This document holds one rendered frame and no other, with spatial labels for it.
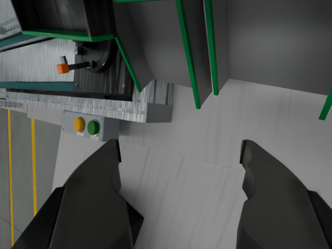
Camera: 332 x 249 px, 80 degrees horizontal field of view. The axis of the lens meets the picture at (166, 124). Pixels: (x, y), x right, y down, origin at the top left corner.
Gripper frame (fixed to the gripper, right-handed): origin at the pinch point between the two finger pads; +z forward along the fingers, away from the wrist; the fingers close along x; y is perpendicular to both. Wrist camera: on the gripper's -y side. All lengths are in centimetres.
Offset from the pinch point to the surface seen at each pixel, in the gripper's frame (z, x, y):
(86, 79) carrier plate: 43, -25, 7
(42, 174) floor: 206, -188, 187
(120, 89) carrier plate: 34.6, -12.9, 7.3
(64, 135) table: 60, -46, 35
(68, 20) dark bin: 9.6, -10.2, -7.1
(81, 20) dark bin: 8.3, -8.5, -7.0
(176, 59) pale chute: 21.6, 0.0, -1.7
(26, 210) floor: 204, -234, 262
